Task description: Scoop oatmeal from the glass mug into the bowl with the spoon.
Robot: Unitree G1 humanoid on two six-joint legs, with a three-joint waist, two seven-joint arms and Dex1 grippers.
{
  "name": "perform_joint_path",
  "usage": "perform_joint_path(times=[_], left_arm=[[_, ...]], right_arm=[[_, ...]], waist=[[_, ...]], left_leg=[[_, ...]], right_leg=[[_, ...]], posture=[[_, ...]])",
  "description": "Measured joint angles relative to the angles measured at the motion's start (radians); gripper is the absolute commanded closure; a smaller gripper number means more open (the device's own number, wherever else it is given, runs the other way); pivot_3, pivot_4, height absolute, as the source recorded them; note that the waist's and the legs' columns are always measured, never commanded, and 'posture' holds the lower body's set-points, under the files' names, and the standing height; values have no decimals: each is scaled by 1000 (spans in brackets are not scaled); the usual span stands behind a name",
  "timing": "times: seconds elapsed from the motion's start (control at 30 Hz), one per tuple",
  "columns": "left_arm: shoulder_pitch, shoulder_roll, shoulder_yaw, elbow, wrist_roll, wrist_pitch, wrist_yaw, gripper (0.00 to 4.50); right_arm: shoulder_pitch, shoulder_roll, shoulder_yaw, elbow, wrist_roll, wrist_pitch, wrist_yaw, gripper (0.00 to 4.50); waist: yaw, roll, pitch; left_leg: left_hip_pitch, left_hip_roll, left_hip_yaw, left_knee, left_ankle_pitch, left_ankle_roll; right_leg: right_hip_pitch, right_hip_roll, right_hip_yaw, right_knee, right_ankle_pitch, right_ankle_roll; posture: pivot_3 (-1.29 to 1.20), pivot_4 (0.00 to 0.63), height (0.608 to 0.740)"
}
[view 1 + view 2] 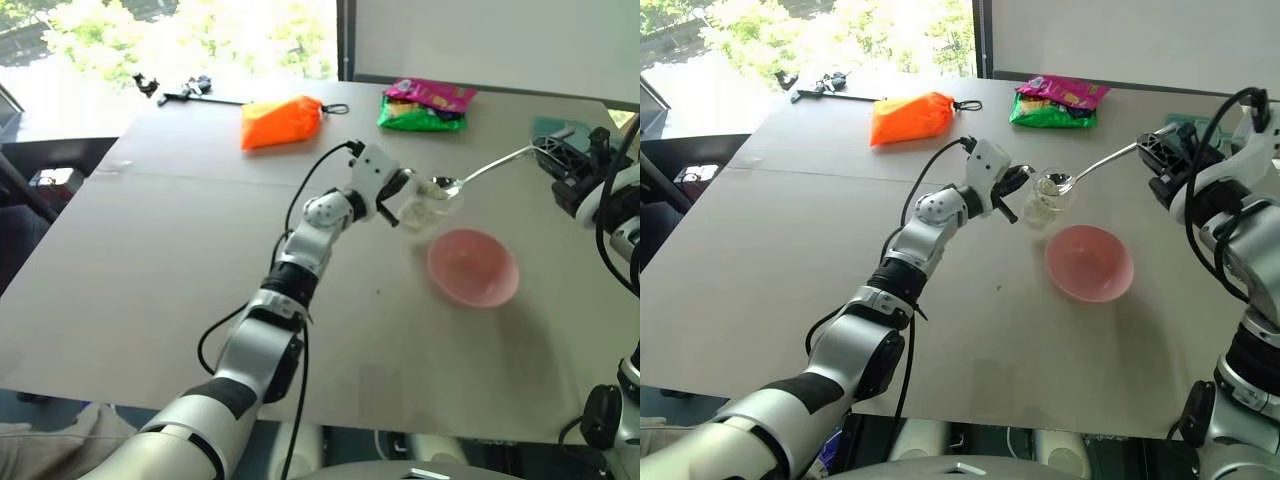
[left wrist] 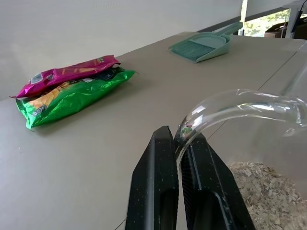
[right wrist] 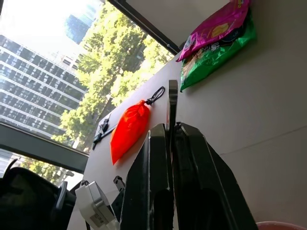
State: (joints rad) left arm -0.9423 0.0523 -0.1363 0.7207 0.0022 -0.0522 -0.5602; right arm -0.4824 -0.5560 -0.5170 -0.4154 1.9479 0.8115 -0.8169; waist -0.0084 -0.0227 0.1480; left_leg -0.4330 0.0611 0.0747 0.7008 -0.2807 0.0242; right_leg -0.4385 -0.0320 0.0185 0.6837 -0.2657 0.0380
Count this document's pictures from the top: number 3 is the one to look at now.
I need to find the orange drawstring pouch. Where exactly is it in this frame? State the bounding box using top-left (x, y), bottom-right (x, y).
top-left (110, 100), bottom-right (151, 166)

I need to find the black chair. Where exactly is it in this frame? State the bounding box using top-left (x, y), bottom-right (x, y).
top-left (0, 159), bottom-right (78, 230)

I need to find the black key bundle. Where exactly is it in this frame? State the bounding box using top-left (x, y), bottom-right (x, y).
top-left (99, 113), bottom-right (112, 135)

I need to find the pink bowl rim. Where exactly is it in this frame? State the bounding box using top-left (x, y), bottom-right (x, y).
top-left (255, 221), bottom-right (307, 230)

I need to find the white and silver device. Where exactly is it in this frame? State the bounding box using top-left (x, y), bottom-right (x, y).
top-left (75, 181), bottom-right (118, 230)

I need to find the magenta snack bag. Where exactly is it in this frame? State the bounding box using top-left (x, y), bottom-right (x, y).
top-left (176, 0), bottom-right (251, 62)

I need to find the black pouch cord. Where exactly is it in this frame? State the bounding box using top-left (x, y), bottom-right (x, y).
top-left (145, 86), bottom-right (166, 106)

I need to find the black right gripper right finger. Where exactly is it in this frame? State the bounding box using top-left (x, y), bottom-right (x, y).
top-left (173, 122), bottom-right (259, 230)

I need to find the black grey-tipped bracket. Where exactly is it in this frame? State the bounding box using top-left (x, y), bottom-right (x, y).
top-left (111, 175), bottom-right (126, 222)

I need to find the green snack bag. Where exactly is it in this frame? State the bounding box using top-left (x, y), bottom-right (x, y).
top-left (179, 9), bottom-right (257, 93)

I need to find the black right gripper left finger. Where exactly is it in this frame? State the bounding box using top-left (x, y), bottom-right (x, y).
top-left (119, 123), bottom-right (175, 230)

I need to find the dark window frame bar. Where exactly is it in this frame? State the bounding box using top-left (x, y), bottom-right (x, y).
top-left (0, 121), bottom-right (90, 173)
top-left (107, 0), bottom-right (181, 55)

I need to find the black clamp on table edge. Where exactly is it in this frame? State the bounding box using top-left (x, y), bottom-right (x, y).
top-left (92, 126), bottom-right (118, 150)

